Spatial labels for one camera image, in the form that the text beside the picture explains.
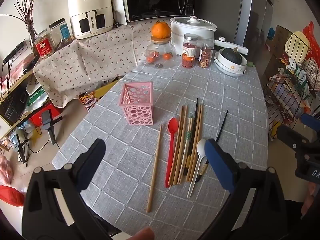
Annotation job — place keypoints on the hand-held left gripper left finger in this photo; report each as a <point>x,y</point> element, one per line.
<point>92,160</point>

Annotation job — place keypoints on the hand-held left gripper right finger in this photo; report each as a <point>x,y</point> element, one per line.
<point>220,165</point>

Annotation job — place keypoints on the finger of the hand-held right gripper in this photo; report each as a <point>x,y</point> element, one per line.
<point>308,118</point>
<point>290,136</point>

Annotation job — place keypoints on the white plastic spoon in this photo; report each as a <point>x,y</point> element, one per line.
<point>201,150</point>

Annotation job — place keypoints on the thin black chopstick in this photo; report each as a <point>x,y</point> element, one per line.
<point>222,126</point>

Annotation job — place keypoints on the bundle of mixed chopsticks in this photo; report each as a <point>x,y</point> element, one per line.
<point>186,145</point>

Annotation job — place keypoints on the red plastic spoon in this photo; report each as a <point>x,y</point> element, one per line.
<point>172,140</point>

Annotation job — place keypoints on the long wooden chopstick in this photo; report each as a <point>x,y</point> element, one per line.
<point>155,170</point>

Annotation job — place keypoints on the pink perforated utensil holder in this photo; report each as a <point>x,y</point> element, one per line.
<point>137,105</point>

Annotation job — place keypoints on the person's right hand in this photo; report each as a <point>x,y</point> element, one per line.
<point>309,197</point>

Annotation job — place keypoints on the person's left hand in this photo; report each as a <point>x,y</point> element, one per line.
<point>143,234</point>

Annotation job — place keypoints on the grey checked tablecloth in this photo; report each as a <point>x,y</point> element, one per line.
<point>125,155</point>

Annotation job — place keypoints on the small phone tripod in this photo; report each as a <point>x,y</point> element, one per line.
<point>48,125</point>
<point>21,147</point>

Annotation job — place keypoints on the yellow cartoon print carton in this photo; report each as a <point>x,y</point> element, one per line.
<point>93,97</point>

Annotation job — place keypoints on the red bag on rack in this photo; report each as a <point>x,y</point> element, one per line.
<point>312,40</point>

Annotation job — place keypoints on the small green cup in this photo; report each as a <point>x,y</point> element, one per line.
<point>250,64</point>

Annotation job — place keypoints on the green and white bag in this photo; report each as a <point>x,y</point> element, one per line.
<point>37,97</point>

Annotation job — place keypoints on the brown cardboard box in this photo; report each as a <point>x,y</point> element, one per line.
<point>280,38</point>

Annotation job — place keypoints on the pink plastic bag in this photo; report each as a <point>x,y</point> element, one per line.
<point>5,170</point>

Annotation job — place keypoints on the red plastic bag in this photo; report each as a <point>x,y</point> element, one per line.
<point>10,195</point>

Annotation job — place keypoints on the white flower bowl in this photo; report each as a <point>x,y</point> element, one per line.
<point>231,66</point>

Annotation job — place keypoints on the stacked white bowls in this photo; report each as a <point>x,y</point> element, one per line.
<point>225,71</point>

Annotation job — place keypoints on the black box device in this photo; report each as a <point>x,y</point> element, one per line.
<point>12,105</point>

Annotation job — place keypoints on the dark green pumpkin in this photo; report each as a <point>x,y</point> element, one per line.
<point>231,55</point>

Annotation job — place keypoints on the floral cabinet cloth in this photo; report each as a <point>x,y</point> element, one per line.
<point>100,52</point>

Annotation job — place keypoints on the jar of dried fruit slices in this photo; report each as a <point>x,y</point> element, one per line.
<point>206,56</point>

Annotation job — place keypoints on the wooden shelf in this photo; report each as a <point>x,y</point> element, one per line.
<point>15,80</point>

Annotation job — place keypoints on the jar of red berries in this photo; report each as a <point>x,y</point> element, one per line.
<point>189,52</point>

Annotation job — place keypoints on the grey refrigerator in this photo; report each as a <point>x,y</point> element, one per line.
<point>252,10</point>

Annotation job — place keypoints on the red label glass jar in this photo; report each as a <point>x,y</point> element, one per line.
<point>44,45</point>

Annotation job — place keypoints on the glass jar with wooden lid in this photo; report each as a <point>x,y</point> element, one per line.
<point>160,55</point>

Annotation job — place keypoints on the black lid plastic jar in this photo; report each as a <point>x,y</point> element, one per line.
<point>60,33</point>

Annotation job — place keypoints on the black power strip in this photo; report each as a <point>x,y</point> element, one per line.
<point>13,52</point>

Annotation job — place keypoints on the white electric pot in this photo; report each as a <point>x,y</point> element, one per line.
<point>192,33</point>

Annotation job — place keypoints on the orange with stem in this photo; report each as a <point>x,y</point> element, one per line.
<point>160,30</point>

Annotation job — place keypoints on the cream air fryer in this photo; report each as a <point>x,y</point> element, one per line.
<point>90,7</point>

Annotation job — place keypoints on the bare twigs in vase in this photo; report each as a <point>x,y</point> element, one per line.
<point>22,10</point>

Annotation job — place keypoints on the black microwave oven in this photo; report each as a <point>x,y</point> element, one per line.
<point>157,0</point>

